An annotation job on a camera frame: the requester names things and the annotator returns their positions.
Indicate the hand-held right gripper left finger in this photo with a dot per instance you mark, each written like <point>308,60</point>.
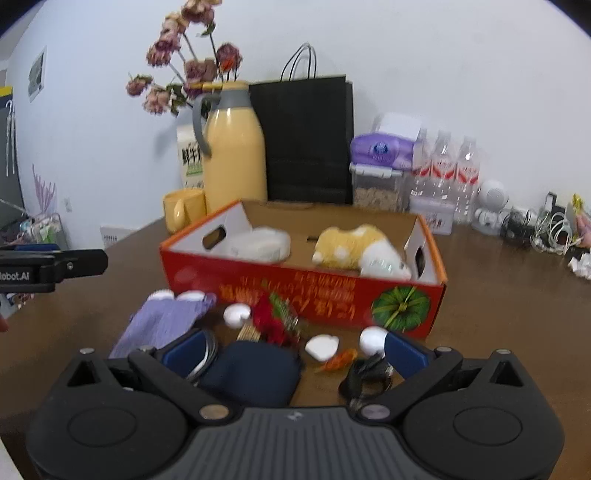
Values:
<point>187,353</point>

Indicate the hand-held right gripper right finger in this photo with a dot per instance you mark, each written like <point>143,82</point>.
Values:
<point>406,353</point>

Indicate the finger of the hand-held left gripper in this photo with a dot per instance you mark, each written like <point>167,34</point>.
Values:
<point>32,248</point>
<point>83,263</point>

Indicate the white round charger puck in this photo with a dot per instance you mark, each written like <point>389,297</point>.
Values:
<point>371,339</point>

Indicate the purple cloth pouch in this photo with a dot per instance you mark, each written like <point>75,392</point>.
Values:
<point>161,323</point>

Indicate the small tan block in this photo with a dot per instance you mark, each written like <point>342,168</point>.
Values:
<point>249,333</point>

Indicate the small orange artificial flower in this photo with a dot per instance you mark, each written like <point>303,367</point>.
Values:
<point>339,361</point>

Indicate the navy zip case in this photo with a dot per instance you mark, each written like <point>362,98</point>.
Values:
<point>254,374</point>

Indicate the red cardboard box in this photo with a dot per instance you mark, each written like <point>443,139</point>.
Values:
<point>194,272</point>

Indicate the white flip bottle cap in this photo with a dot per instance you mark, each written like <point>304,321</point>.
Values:
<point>322,347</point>

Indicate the red artificial flower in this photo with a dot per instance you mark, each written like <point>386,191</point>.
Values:
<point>272,323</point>

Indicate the yellow white plush toy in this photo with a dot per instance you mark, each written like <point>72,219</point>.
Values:
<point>346,244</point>

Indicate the white plastic box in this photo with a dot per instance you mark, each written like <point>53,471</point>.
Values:
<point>258,244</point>

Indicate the person's left hand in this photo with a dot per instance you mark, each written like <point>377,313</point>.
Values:
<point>3,325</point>

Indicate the metal storage rack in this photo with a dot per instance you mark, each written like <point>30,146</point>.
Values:
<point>44,230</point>

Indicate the white vent panel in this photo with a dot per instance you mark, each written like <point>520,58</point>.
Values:
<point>115,236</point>

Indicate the yellow mug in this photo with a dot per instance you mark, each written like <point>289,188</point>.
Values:
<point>189,207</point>

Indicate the white tin box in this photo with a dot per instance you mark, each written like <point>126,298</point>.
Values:
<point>431,217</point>

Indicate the white milk carton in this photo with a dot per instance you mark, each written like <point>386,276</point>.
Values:
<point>189,161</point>

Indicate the clear food container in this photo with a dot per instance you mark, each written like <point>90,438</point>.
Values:
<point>376,194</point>

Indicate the white robot toy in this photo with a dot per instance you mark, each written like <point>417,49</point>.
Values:
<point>491,198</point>

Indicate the clear water bottle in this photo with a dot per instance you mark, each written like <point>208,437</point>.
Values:
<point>467,175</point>
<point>421,175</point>
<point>442,166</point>

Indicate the yellow thermos jug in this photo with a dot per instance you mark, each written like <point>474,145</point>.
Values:
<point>235,157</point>

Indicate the crumpled white tissue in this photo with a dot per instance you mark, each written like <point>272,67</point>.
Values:
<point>582,267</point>

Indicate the purple tissue pack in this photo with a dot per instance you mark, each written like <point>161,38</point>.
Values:
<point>381,150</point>

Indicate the small black device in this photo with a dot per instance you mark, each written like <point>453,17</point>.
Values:
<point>551,203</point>

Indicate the yellow snack bag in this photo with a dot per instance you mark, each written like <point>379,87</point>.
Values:
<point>584,226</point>

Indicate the dried pink roses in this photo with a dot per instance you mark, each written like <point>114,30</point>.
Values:
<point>198,69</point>

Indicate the black paper bag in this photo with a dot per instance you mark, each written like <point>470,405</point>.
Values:
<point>304,138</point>

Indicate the purple flower wall sticker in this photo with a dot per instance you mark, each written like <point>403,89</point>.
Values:
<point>46,194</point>

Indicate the wall poster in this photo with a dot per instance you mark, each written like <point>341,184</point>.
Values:
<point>38,74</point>

